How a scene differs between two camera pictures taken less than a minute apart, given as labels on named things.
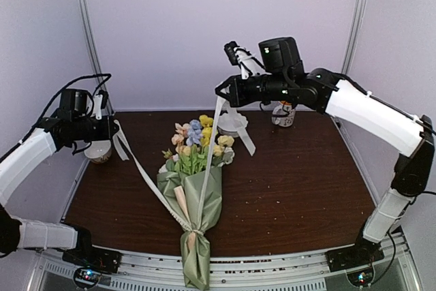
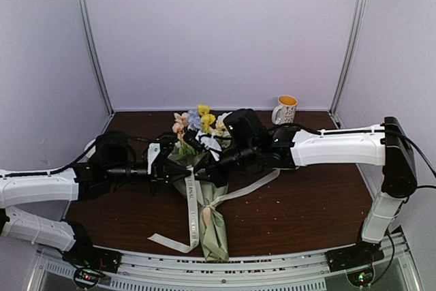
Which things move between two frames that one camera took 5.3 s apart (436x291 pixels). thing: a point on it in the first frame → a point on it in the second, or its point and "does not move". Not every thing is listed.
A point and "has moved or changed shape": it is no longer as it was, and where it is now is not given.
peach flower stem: [182, 132] has moved or changed shape
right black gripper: [238, 95] → [214, 174]
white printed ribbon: [123, 146] → [190, 178]
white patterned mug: [283, 114] does not move
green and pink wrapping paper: [184, 192] → [212, 231]
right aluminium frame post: [357, 18] does not move
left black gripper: [106, 133] → [164, 171]
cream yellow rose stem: [219, 149] has moved or changed shape
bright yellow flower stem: [207, 131] has moved or changed shape
